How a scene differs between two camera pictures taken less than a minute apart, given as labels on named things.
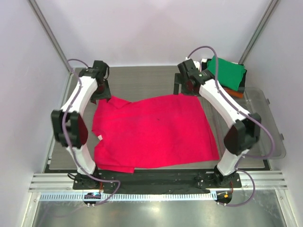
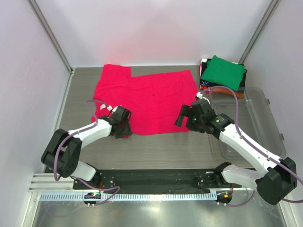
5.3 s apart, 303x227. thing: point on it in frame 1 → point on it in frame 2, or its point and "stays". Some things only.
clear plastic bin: x=270 y=144 stays
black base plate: x=156 y=182 stays
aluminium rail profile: x=63 y=182 stays
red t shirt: x=166 y=131 → x=155 y=100
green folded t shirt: x=230 y=74 stays
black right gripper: x=178 y=81 → x=188 y=111
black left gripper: x=105 y=95 → x=127 y=132
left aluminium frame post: x=38 y=12 stays
